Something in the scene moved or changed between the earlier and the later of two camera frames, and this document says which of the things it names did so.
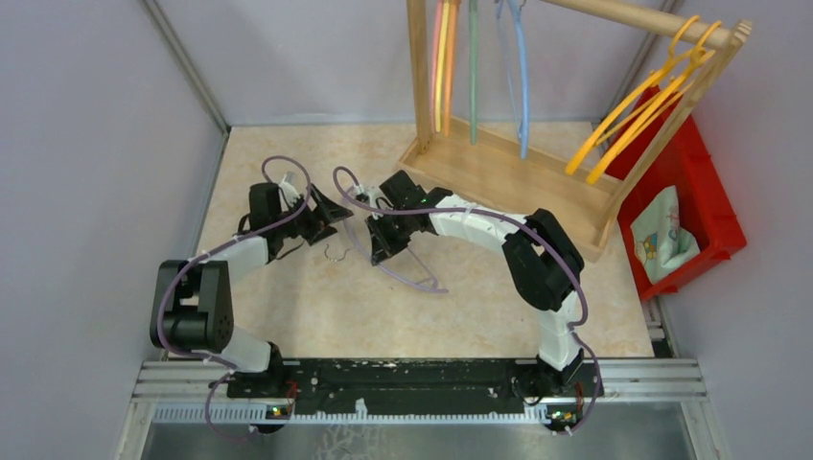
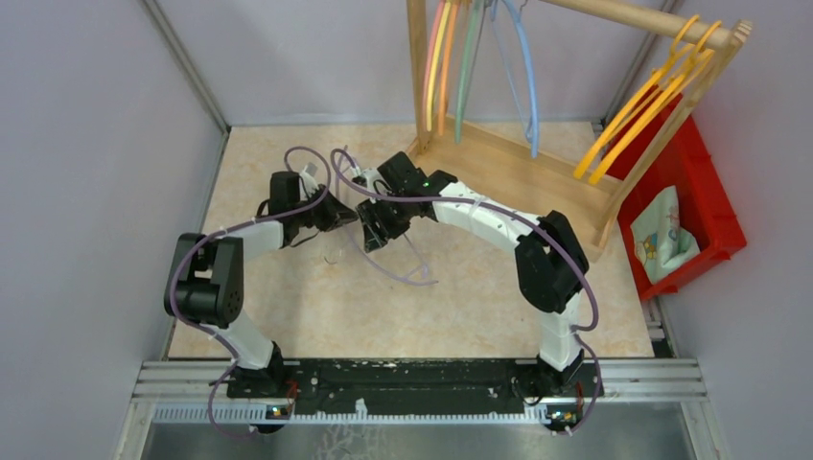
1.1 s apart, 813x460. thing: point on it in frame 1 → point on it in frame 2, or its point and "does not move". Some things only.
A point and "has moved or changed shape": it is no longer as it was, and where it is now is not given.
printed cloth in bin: [661, 244] does not move
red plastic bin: [706, 208] does not move
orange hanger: [453, 28] has moved or changed shape
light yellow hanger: [444, 27] has moved or changed shape
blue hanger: [522, 116] has moved or changed shape
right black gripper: [383, 247] → [375, 237]
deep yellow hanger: [633, 131] does not move
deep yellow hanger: [599, 131] has moved or changed shape
